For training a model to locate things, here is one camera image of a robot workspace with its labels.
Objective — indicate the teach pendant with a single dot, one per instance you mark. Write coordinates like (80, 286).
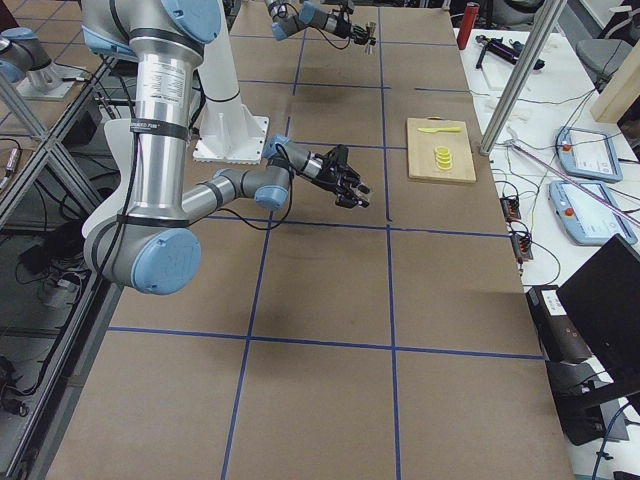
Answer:
(583, 210)
(588, 154)

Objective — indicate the black computer monitor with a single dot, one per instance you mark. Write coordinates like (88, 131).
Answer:
(602, 300)

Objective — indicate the wooden cutting board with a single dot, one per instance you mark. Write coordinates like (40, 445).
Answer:
(421, 156)

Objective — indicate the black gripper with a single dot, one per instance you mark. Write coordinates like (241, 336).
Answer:
(332, 177)
(346, 29)

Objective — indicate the clear glass cup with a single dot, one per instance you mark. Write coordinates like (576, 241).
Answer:
(363, 200)

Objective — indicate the black box on table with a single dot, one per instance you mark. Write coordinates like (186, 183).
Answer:
(560, 338)

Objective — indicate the white plastic chair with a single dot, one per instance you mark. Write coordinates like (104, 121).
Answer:
(120, 142)

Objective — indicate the far teach pendant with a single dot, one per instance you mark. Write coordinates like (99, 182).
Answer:
(588, 154)

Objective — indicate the upper orange connector board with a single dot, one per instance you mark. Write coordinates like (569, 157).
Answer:
(511, 208)

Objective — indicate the wooden plank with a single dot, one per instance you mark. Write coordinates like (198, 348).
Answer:
(622, 89)

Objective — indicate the near teach pendant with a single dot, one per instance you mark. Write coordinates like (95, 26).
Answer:
(583, 210)

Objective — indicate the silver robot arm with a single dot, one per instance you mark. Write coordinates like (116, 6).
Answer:
(190, 146)
(287, 21)

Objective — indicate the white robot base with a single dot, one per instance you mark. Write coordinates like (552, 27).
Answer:
(228, 131)

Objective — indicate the black purple tool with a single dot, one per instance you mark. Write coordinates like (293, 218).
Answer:
(510, 52)

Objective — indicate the yellow plastic knife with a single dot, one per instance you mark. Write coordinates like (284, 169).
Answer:
(435, 130)

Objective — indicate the steel double jigger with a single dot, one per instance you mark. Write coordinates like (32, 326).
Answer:
(370, 39)

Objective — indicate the lower orange connector board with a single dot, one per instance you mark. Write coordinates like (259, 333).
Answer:
(522, 246)

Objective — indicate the aluminium frame post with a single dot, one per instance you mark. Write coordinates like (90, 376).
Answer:
(534, 44)

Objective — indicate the orange connector board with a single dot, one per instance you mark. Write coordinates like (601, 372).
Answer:
(522, 246)
(511, 208)

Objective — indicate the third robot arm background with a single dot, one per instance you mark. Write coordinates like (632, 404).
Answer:
(26, 64)

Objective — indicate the grey office chair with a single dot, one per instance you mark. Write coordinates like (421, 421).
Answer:
(604, 55)

